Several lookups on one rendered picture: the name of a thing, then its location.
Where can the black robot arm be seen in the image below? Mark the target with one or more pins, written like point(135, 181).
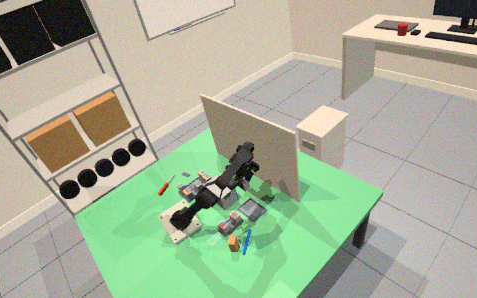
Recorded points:
point(181, 219)

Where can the beige flat panel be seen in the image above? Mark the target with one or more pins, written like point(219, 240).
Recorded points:
point(275, 147)

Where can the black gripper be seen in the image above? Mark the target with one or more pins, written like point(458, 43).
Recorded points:
point(241, 173)

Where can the orange block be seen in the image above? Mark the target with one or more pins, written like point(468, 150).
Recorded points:
point(233, 243)

